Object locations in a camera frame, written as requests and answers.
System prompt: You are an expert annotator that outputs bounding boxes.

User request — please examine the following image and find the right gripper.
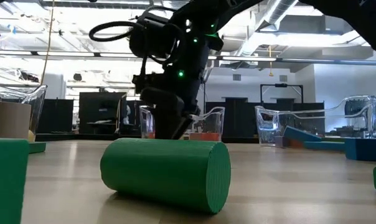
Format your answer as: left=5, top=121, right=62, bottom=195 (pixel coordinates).
left=132, top=40, right=211, bottom=140

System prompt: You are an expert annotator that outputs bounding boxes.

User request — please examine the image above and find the green cylinder block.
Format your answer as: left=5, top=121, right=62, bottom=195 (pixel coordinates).
left=100, top=137, right=232, bottom=215

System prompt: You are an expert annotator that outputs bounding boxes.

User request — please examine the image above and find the long blue rectangular block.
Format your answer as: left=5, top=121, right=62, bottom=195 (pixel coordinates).
left=283, top=125, right=323, bottom=143

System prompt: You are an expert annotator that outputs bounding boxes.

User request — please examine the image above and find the clear plastic bin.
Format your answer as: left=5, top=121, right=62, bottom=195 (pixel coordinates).
left=0, top=84, right=48, bottom=138
left=139, top=105, right=225, bottom=143
left=255, top=95, right=376, bottom=147

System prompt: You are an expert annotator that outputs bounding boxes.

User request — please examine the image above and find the black cabinet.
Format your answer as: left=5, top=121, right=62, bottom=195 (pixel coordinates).
left=78, top=91, right=128, bottom=134

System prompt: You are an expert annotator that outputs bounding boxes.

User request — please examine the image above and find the black partition panel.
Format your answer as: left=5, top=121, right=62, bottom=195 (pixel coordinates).
left=37, top=98, right=74, bottom=134

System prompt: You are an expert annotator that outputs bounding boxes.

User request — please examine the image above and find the ceiling light strip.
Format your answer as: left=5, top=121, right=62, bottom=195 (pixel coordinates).
left=0, top=51, right=281, bottom=63

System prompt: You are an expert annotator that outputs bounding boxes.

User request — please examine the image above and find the natural wood cylinder block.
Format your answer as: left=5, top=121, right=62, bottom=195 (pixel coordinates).
left=0, top=101, right=32, bottom=140

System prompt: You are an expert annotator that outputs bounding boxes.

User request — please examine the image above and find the green arch block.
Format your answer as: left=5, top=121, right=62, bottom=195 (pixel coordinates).
left=0, top=138, right=31, bottom=224

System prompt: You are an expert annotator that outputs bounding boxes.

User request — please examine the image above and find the long black partition wall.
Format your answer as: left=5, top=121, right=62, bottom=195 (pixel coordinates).
left=126, top=96, right=326, bottom=139

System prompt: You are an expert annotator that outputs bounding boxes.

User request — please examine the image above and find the black aluminium table frame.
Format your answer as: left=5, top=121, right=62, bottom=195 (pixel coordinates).
left=35, top=132, right=260, bottom=144

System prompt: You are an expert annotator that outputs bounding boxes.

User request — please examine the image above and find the black gantry frame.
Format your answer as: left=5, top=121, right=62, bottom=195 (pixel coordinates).
left=260, top=83, right=304, bottom=105

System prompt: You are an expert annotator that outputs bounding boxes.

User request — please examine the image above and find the short yellow hanging cord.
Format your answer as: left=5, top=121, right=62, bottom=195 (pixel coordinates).
left=268, top=45, right=275, bottom=77

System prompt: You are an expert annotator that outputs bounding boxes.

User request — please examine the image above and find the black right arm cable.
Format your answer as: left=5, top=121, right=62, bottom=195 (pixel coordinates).
left=88, top=4, right=189, bottom=82

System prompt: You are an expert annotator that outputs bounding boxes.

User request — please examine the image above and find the yellow hanging cable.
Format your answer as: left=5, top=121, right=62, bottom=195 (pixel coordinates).
left=40, top=0, right=55, bottom=86

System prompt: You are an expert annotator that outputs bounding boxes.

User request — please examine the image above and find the silver ventilation duct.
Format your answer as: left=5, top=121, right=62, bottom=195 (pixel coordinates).
left=237, top=0, right=296, bottom=60

